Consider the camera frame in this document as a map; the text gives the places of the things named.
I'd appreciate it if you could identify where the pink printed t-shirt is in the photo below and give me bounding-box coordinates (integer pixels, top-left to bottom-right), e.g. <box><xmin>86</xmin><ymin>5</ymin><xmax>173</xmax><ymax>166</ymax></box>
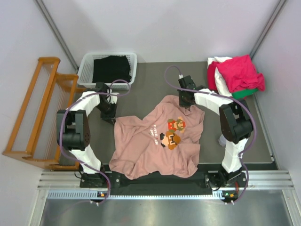
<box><xmin>109</xmin><ymin>95</ymin><xmax>205</xmax><ymax>180</ymax></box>

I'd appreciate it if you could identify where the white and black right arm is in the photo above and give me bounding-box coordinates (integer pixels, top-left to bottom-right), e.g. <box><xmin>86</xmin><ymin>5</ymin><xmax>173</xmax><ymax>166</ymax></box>
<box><xmin>178</xmin><ymin>75</ymin><xmax>253</xmax><ymax>186</ymax></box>

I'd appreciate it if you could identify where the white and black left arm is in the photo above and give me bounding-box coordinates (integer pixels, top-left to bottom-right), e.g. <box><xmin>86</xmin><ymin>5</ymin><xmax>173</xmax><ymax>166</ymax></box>
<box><xmin>56</xmin><ymin>82</ymin><xmax>118</xmax><ymax>187</ymax></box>

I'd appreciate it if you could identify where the black folded t-shirt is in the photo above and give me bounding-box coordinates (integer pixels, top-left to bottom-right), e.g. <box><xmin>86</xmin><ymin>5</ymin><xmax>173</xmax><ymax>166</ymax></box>
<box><xmin>92</xmin><ymin>56</ymin><xmax>131</xmax><ymax>83</ymax></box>

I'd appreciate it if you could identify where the green t-shirt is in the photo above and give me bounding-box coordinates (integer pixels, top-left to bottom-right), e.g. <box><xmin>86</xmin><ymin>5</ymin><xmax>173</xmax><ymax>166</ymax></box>
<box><xmin>231</xmin><ymin>88</ymin><xmax>258</xmax><ymax>99</ymax></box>

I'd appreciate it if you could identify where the magenta t-shirt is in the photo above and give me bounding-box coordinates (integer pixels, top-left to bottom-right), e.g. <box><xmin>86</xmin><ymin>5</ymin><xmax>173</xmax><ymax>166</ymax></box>
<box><xmin>217</xmin><ymin>55</ymin><xmax>266</xmax><ymax>93</ymax></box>

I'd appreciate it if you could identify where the wooden rack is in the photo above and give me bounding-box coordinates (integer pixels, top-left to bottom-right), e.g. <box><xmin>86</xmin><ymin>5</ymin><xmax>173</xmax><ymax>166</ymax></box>
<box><xmin>3</xmin><ymin>56</ymin><xmax>85</xmax><ymax>171</ymax></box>

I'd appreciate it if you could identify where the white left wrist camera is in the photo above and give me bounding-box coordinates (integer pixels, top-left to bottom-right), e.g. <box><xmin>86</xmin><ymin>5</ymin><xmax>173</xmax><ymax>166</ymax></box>
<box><xmin>107</xmin><ymin>89</ymin><xmax>119</xmax><ymax>104</ymax></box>

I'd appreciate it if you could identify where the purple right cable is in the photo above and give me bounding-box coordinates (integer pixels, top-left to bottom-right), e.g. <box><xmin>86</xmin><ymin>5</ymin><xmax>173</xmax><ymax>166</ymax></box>
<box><xmin>164</xmin><ymin>65</ymin><xmax>257</xmax><ymax>204</ymax></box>

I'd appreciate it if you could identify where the purple cable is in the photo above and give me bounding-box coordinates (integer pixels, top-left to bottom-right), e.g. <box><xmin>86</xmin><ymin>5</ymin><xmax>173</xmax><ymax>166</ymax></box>
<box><xmin>164</xmin><ymin>65</ymin><xmax>257</xmax><ymax>204</ymax></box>
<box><xmin>59</xmin><ymin>79</ymin><xmax>131</xmax><ymax>204</ymax></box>

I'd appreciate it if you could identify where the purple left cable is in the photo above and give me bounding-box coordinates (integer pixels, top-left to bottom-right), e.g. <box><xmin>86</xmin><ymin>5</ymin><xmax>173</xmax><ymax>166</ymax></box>
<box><xmin>59</xmin><ymin>79</ymin><xmax>131</xmax><ymax>204</ymax></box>

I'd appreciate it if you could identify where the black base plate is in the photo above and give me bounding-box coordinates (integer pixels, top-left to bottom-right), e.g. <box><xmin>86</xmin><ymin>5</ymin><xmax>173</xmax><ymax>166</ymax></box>
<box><xmin>79</xmin><ymin>164</ymin><xmax>248</xmax><ymax>195</ymax></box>

